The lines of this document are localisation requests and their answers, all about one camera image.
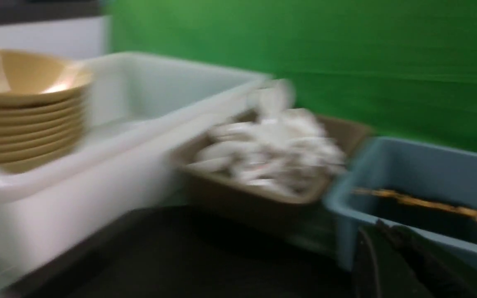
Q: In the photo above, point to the black plastic serving tray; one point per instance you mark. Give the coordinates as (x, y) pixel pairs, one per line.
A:
(180, 252)

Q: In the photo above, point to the stack of yellow bowls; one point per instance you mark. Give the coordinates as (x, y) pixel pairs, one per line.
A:
(41, 108)

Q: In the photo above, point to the green backdrop cloth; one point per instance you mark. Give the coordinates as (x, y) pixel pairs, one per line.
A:
(406, 67)

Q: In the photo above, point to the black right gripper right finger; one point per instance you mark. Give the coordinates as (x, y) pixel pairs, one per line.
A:
(442, 273)

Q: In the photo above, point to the teal plastic chopstick bin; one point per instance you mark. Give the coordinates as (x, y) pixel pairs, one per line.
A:
(422, 170)

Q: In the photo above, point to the pile of white spoons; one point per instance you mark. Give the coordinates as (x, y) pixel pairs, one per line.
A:
(283, 149)

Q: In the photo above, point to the brown plastic spoon bin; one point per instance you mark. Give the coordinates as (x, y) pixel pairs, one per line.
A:
(220, 195)

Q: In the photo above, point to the bundle of black chopsticks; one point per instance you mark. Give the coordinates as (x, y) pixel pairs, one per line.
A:
(429, 211)

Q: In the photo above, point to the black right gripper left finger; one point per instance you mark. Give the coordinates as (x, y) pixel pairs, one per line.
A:
(379, 271)

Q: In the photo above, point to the large white plastic tub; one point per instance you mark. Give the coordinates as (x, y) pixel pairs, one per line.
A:
(139, 108)

